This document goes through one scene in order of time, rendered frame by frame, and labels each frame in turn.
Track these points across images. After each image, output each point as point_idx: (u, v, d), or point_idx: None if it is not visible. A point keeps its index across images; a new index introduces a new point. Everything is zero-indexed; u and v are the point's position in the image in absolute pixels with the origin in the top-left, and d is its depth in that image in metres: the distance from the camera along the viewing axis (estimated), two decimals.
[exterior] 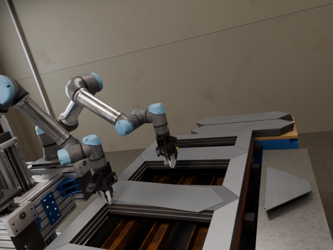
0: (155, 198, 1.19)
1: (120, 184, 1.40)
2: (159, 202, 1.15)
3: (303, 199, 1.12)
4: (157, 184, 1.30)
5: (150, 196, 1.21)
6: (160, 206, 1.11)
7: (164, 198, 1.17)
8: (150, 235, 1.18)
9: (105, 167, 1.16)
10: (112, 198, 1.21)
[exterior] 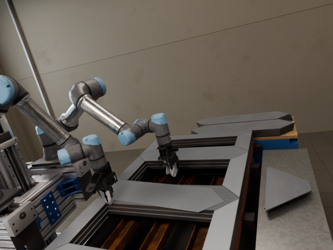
0: (155, 198, 1.19)
1: (120, 184, 1.40)
2: (159, 202, 1.15)
3: (303, 199, 1.12)
4: (157, 184, 1.30)
5: (150, 196, 1.21)
6: (160, 206, 1.11)
7: (164, 198, 1.17)
8: (150, 235, 1.18)
9: (105, 167, 1.16)
10: (112, 198, 1.21)
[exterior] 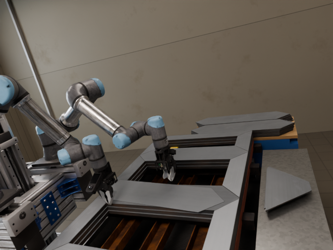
0: (155, 198, 1.19)
1: (120, 184, 1.40)
2: (159, 202, 1.15)
3: (303, 199, 1.12)
4: (157, 184, 1.30)
5: (150, 196, 1.21)
6: (160, 206, 1.11)
7: (164, 198, 1.17)
8: (150, 235, 1.18)
9: (105, 167, 1.16)
10: (112, 198, 1.21)
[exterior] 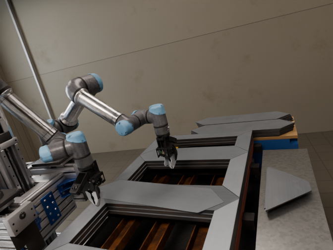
0: (155, 198, 1.18)
1: (120, 184, 1.39)
2: (159, 202, 1.14)
3: (303, 199, 1.12)
4: (157, 184, 1.30)
5: (150, 196, 1.21)
6: (159, 207, 1.11)
7: (164, 198, 1.17)
8: (150, 235, 1.18)
9: (90, 166, 1.08)
10: (99, 199, 1.12)
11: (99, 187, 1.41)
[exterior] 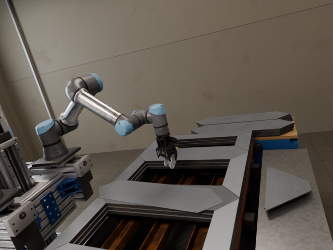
0: (155, 198, 1.18)
1: (120, 184, 1.39)
2: (159, 202, 1.14)
3: (303, 199, 1.12)
4: (157, 184, 1.30)
5: (150, 196, 1.21)
6: (159, 207, 1.11)
7: (164, 198, 1.17)
8: (150, 235, 1.18)
9: None
10: None
11: (99, 187, 1.41)
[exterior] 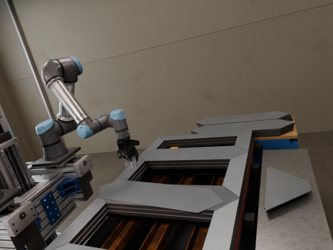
0: (155, 198, 1.18)
1: (120, 184, 1.39)
2: (159, 202, 1.14)
3: (303, 199, 1.12)
4: (157, 184, 1.30)
5: (150, 196, 1.21)
6: (159, 207, 1.11)
7: (164, 198, 1.17)
8: (150, 235, 1.18)
9: None
10: None
11: (99, 187, 1.41)
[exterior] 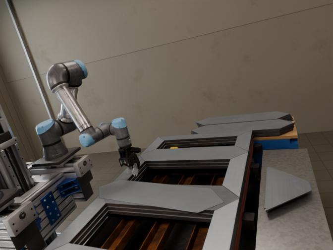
0: (155, 198, 1.18)
1: (120, 184, 1.39)
2: (159, 202, 1.14)
3: (303, 199, 1.12)
4: (157, 184, 1.30)
5: (150, 196, 1.21)
6: (159, 207, 1.11)
7: (164, 198, 1.17)
8: (150, 235, 1.18)
9: None
10: None
11: (99, 187, 1.41)
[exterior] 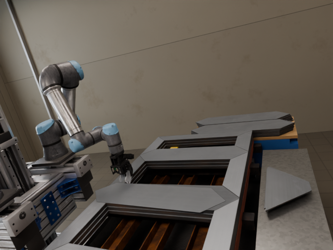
0: (155, 200, 1.17)
1: (117, 187, 1.37)
2: (159, 204, 1.13)
3: (303, 199, 1.12)
4: (155, 186, 1.29)
5: (150, 198, 1.20)
6: (160, 208, 1.10)
7: (164, 199, 1.16)
8: (150, 235, 1.18)
9: None
10: None
11: (96, 191, 1.38)
